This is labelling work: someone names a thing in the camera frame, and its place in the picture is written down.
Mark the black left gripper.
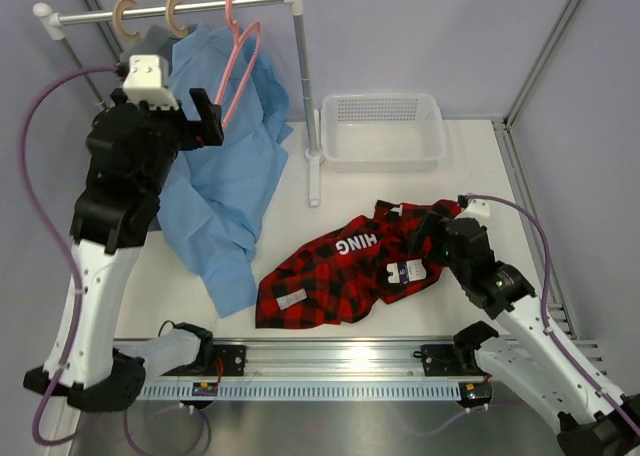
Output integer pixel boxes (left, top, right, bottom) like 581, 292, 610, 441
113, 88, 222, 197

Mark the red black plaid shirt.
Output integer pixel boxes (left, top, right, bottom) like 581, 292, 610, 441
255, 199, 461, 330

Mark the pink plastic hanger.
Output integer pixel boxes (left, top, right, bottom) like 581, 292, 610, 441
213, 0, 264, 130

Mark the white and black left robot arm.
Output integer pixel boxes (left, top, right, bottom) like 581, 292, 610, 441
23, 88, 223, 413

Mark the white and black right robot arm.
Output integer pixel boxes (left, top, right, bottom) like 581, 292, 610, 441
409, 211, 639, 455

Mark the grey shirt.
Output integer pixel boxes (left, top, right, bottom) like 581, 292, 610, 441
120, 25, 181, 69

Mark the light blue shirt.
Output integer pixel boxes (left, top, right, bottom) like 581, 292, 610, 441
157, 40, 292, 317

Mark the wooden hanger right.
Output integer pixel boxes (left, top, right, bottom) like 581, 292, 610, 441
165, 0, 188, 38

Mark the wooden hanger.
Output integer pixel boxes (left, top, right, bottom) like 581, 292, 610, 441
165, 0, 188, 38
112, 0, 143, 42

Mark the wooden hanger left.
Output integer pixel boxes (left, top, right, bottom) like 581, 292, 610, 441
112, 0, 143, 42

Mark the white plastic basket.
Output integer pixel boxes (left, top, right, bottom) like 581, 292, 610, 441
320, 92, 447, 173

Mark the white metal clothes rack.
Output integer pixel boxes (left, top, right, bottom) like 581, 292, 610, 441
33, 0, 323, 207

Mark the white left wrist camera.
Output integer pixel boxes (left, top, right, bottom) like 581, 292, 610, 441
122, 54, 179, 111

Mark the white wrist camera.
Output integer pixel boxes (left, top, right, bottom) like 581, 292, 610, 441
122, 54, 179, 111
456, 195, 491, 221

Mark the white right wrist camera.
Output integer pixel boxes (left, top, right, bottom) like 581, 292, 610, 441
456, 195, 491, 221

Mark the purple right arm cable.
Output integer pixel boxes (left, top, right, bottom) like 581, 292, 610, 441
404, 193, 640, 442

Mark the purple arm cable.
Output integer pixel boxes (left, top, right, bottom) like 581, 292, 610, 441
404, 193, 640, 442
18, 64, 209, 456

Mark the aluminium frame post left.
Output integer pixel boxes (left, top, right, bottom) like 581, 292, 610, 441
80, 0, 123, 62

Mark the aluminium frame post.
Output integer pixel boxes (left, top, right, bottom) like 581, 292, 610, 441
490, 0, 586, 340
80, 0, 123, 62

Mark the aluminium frame post right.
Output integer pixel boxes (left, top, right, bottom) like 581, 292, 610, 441
490, 0, 586, 340

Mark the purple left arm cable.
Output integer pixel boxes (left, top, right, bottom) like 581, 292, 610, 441
18, 64, 209, 456

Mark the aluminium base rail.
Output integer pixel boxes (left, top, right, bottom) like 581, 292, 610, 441
109, 338, 611, 380

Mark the white slotted cable duct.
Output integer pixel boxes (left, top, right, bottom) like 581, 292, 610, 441
137, 381, 461, 402

